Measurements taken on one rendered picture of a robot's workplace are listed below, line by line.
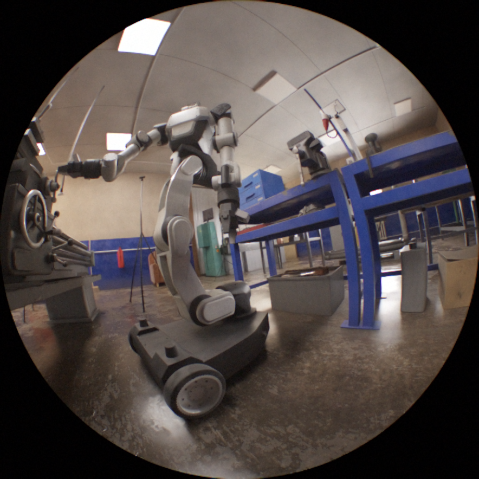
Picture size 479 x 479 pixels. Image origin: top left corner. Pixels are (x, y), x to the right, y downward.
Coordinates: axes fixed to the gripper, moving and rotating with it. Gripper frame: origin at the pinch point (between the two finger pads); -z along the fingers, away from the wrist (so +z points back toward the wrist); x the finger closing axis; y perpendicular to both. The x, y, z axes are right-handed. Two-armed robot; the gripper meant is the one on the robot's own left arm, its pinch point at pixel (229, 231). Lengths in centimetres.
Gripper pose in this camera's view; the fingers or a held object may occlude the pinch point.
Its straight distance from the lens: 59.7
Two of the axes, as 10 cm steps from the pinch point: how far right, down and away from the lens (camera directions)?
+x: -1.6, -3.3, -9.3
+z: -0.6, -9.4, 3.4
